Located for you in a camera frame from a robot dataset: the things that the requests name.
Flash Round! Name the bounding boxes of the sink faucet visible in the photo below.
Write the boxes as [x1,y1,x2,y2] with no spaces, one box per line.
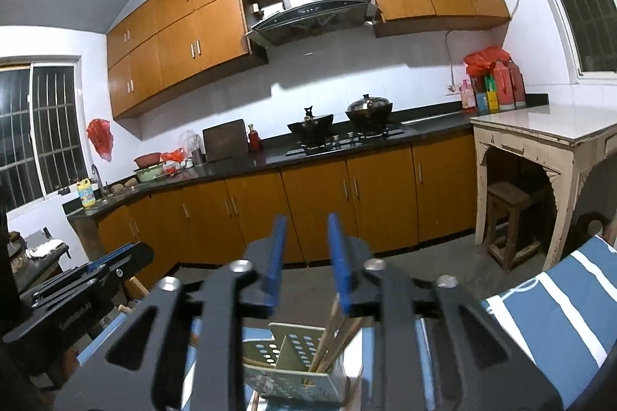
[91,163,109,199]

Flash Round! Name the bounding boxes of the wooden stool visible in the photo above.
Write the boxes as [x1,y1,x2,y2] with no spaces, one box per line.
[483,181,546,273]

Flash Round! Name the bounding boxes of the dark cutting board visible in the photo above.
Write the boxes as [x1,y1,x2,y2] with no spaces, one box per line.
[203,119,249,162]

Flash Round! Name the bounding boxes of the green perforated utensil holder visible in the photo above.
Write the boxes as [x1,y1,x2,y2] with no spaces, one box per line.
[243,322,348,405]

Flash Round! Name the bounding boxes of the clear plastic jar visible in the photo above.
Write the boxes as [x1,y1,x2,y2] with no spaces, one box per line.
[179,130,205,166]

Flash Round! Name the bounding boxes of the yellow detergent bottle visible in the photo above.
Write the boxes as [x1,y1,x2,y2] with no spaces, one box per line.
[76,178,96,209]

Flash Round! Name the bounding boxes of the red bottle on counter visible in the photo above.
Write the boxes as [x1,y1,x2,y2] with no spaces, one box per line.
[248,124,263,153]

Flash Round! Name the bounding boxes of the white side table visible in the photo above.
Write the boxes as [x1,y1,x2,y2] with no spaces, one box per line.
[470,104,617,271]

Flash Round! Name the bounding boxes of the gas stove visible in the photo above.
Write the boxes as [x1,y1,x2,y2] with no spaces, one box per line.
[285,125,405,157]

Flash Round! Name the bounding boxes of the black wok with lid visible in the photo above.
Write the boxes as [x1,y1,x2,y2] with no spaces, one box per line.
[345,94,393,135]

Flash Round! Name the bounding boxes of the left barred window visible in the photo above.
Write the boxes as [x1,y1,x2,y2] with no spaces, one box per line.
[0,63,88,211]

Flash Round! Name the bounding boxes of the red plastic bag on wall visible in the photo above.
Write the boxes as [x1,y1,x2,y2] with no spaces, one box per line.
[87,119,114,162]

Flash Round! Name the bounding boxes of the range hood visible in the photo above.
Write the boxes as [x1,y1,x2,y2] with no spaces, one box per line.
[243,0,378,47]

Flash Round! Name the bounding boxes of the blue white striped tablecloth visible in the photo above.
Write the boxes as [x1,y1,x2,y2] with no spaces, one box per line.
[76,233,617,411]

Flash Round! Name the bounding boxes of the red bags and bottles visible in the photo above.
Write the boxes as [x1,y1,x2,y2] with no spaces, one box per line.
[463,45,527,115]

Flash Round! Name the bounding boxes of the stacked bowls on counter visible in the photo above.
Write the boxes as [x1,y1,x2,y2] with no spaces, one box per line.
[134,152,165,184]

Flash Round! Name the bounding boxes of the black wok with handle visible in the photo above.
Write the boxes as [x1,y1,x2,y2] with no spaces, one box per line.
[288,106,334,148]

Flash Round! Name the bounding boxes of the lower wooden kitchen cabinets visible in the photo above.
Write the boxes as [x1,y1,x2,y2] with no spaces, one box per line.
[69,127,476,285]

